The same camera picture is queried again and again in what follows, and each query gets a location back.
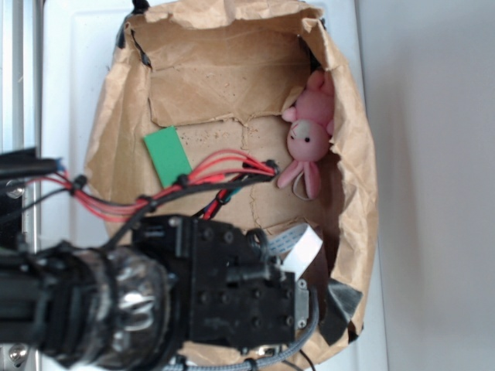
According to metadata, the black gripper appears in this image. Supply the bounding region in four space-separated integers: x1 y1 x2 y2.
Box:
132 215 309 352

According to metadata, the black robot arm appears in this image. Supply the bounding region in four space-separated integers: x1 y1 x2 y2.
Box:
1 149 319 370

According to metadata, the black tape piece right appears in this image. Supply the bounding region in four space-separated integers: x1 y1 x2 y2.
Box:
319 278 364 345

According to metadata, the green rectangular block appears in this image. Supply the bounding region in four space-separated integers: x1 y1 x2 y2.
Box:
144 126 192 188

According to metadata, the brown paper bag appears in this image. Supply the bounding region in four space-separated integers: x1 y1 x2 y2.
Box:
84 0 379 366

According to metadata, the pink plush bunny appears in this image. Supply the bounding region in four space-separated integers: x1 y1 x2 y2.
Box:
277 70 335 199

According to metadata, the white flat ribbon cable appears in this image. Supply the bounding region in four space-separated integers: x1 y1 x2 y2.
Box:
266 224 323 281

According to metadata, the red wire bundle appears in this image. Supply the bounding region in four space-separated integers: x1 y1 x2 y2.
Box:
26 149 282 223

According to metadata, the aluminium extrusion frame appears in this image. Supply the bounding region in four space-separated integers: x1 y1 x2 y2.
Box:
1 1 43 370

